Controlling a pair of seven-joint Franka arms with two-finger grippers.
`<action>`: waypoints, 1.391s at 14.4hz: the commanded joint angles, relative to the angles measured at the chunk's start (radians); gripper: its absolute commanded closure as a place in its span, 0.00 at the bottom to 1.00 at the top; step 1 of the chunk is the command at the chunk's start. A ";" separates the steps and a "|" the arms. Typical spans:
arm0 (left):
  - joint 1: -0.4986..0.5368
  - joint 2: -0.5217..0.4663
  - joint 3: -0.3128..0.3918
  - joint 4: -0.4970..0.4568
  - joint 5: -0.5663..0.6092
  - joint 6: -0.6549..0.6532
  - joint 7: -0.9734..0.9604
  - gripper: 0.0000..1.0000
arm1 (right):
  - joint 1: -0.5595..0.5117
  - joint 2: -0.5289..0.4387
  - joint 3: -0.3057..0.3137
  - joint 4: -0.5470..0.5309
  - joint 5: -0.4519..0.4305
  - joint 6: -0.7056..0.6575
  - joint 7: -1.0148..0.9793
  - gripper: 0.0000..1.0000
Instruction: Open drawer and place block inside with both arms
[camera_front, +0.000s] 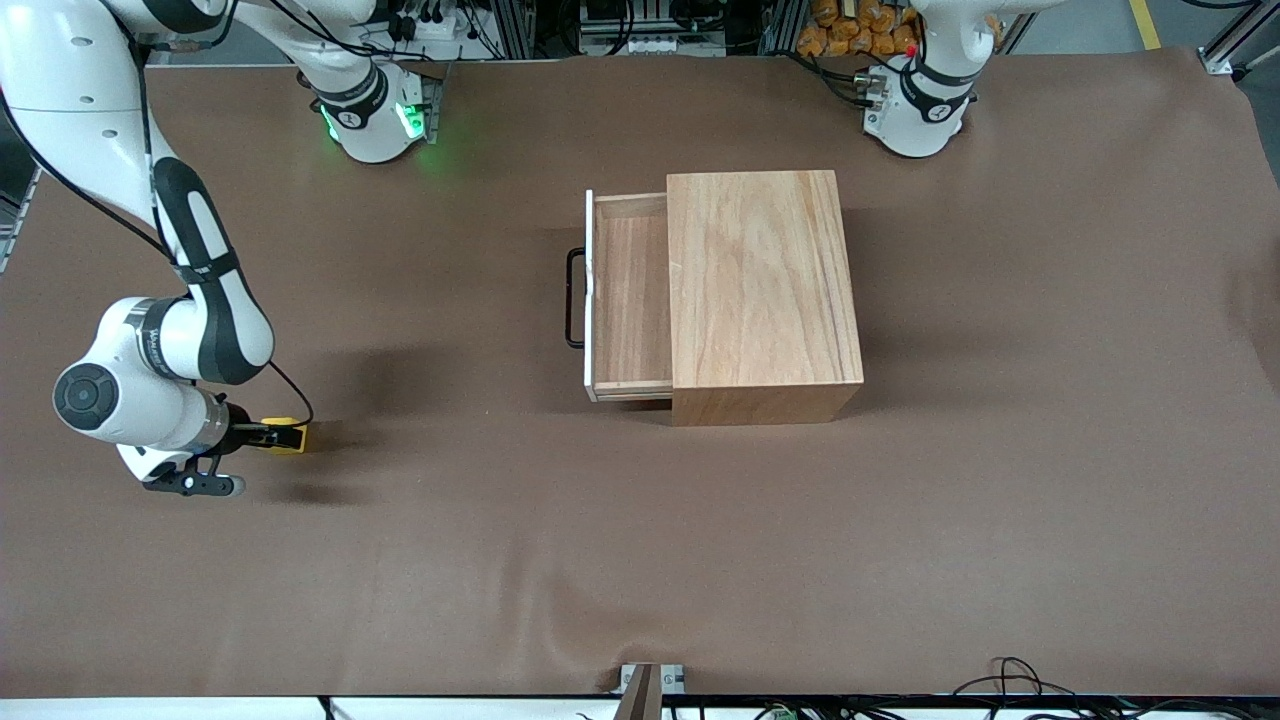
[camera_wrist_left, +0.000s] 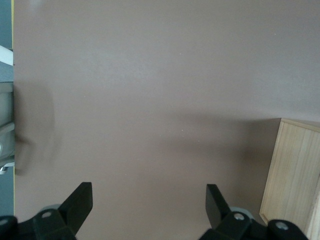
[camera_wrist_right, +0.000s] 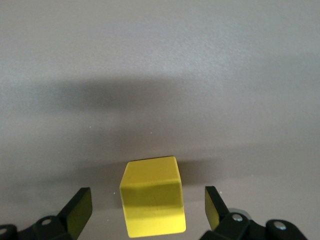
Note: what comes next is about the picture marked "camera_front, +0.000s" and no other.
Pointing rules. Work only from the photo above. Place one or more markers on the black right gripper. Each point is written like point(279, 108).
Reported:
point(238, 427)

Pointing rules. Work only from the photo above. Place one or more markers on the yellow wooden cube block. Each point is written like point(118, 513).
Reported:
point(295, 450)

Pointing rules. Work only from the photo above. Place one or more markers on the wooden drawer with white front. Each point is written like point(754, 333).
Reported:
point(630, 300)

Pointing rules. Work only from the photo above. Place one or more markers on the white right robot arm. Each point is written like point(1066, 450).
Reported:
point(60, 90)

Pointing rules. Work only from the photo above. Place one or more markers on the brown table mat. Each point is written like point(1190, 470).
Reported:
point(640, 540)

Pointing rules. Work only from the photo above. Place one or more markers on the white power strip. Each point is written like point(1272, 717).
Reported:
point(430, 22)

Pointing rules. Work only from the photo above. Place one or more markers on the light wooden cabinet box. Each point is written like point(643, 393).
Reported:
point(765, 290)

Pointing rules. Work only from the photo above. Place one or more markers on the aluminium rack with equipment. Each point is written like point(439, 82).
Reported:
point(640, 30)

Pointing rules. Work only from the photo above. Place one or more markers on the pile of orange objects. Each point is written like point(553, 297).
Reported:
point(850, 30)

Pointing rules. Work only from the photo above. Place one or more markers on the yellow floor tape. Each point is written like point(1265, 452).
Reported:
point(1145, 25)

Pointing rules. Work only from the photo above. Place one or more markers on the aluminium frame profile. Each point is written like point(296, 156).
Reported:
point(1235, 40)
point(15, 225)

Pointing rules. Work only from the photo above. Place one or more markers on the metal bracket with wooden post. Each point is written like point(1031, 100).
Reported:
point(648, 690)

